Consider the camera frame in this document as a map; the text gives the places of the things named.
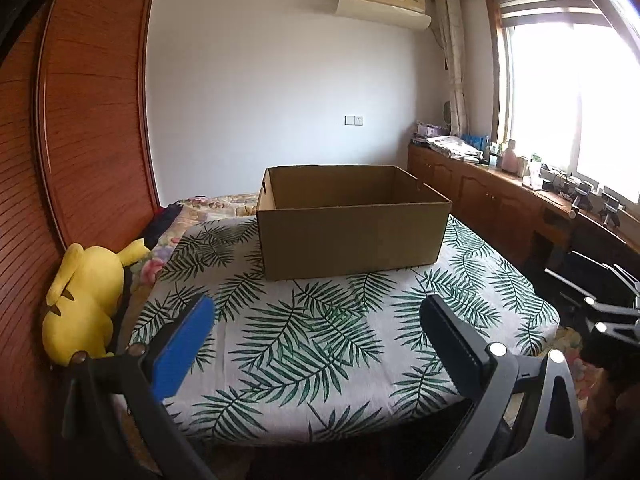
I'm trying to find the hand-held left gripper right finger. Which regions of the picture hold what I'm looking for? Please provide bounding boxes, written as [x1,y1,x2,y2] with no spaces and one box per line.
[419,293,587,480]

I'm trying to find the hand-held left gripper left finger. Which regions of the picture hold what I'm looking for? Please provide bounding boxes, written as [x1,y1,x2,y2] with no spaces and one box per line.
[60,293,217,480]

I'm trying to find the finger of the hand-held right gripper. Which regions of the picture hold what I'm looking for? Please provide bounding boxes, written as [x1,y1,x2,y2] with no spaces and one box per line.
[544,267,640,311]
[582,296,640,341]

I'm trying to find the brown cardboard box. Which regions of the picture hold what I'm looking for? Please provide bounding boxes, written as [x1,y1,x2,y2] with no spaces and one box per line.
[256,164,453,282]

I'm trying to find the black small tripod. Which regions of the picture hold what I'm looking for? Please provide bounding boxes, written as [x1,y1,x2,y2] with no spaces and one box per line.
[599,187,623,228]
[570,182,596,221]

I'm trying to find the yellow plush toy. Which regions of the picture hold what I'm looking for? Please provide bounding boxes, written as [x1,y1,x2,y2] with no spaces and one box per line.
[41,238,151,366]

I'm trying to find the clear plastic bag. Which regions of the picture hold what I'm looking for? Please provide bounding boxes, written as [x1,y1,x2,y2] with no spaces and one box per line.
[527,152,546,191]

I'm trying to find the long wooden cabinet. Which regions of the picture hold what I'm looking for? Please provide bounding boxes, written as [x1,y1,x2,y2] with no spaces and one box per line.
[407,140,640,301]

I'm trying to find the leaf print cloth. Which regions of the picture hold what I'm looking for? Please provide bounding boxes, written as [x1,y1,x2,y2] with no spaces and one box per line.
[127,212,561,446]

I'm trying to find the dark clothes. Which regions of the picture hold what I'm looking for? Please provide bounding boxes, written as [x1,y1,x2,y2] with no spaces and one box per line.
[142,202,183,251]

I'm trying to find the pink bottle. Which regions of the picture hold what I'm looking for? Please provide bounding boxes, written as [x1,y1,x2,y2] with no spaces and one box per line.
[502,139,520,176]

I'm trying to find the floral bedsheet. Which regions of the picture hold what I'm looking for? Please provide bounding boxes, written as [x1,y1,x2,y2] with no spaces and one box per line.
[135,192,640,441]

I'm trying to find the folded patterned cloth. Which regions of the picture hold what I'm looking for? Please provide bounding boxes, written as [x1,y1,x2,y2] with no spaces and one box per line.
[425,135,483,162]

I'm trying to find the pale patterned curtain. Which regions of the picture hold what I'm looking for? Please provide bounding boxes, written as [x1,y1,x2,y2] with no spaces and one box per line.
[432,0,471,138]

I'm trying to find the wooden slatted wardrobe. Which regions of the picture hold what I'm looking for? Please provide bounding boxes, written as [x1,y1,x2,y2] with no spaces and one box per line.
[0,0,163,376]

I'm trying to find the wall air conditioner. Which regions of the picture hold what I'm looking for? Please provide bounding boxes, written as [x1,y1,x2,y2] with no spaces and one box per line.
[336,0,432,30]

